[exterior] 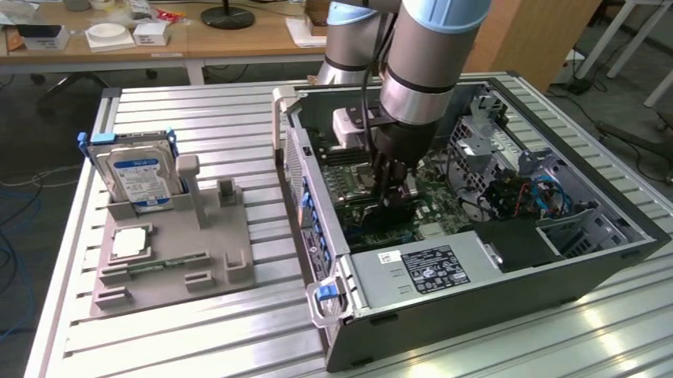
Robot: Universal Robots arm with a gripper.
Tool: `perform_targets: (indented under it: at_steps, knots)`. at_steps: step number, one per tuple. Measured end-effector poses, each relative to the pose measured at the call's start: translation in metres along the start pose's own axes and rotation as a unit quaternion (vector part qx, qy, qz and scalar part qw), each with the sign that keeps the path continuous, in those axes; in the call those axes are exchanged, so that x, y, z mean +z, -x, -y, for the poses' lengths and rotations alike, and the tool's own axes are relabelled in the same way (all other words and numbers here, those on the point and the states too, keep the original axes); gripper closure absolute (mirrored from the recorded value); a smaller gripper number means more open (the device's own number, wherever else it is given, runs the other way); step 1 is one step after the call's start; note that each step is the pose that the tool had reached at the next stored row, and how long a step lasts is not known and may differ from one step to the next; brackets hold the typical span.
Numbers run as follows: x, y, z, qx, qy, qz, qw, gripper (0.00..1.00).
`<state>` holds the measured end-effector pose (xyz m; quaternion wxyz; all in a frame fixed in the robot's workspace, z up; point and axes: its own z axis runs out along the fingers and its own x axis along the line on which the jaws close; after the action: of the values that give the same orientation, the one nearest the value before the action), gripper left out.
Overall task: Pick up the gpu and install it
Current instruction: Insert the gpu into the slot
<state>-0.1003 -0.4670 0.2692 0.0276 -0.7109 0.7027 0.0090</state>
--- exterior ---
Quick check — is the black open PC case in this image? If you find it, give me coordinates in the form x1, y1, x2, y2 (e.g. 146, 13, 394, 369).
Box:
270, 76, 673, 373

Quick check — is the white box black top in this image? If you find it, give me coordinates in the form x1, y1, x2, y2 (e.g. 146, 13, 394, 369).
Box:
15, 24, 71, 51

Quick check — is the perforated metal drive cage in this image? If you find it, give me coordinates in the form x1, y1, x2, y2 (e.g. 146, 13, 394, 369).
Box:
451, 113, 532, 198

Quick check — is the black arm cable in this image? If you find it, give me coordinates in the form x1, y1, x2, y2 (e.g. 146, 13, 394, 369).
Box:
359, 11, 397, 132

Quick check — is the green RAM stick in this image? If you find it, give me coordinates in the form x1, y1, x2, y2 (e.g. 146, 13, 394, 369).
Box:
126, 255, 204, 275

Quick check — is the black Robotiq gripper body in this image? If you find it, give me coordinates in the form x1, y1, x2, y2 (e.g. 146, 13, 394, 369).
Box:
369, 120, 442, 169

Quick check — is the white paper stack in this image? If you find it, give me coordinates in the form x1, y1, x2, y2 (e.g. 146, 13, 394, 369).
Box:
285, 17, 330, 48

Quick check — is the green motherboard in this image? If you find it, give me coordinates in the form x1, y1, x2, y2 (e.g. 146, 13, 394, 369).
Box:
307, 132, 474, 253

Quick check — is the white labelled cardboard box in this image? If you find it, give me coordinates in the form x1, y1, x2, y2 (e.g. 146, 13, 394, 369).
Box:
131, 21, 172, 46

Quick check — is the black round lamp base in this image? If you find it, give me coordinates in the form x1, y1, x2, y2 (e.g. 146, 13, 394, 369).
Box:
200, 0, 256, 29

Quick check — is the black connector bundle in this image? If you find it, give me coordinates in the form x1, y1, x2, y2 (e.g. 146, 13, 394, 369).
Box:
482, 179, 532, 220

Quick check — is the black Nvidia graphics card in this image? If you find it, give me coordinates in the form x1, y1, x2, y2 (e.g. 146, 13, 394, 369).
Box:
359, 198, 417, 239

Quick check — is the white metal table frame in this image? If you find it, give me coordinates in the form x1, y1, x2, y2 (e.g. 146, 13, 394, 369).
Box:
576, 0, 673, 80

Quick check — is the white plastic ring block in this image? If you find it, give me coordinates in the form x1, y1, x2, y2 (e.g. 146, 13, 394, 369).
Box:
84, 22, 136, 52

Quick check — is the grey power supply unit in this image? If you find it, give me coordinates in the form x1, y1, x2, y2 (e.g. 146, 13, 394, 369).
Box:
349, 230, 501, 310

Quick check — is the CPU socket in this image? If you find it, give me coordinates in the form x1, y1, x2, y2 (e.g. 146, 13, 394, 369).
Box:
353, 162, 375, 186

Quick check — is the grey printed parts rack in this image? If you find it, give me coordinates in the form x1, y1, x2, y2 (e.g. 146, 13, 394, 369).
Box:
90, 154, 258, 319

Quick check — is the brown cardboard box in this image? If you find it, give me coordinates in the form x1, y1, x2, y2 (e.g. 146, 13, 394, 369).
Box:
305, 0, 331, 36

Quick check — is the grey metal disk bay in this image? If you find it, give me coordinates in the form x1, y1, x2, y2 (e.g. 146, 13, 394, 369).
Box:
536, 208, 632, 259

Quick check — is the wooden cabinet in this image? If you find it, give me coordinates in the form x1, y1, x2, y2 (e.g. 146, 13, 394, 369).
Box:
462, 0, 604, 86

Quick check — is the silver CPU chip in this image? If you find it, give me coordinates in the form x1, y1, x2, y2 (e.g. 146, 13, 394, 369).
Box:
112, 228, 150, 259

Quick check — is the hard disk blue caddy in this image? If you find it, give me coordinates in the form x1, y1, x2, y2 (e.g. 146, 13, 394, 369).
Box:
76, 128, 183, 216

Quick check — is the grey wrist camera housing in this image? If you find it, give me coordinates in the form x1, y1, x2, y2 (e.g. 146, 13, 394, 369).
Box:
331, 108, 379, 150

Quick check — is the wooden desk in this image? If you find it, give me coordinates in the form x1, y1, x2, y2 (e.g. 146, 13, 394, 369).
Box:
0, 0, 474, 86

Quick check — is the blue data wire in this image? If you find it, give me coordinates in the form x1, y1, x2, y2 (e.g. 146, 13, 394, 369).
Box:
530, 176, 574, 217

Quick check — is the black labelled RAM stick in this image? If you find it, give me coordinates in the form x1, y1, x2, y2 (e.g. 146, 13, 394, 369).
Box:
345, 192, 378, 213

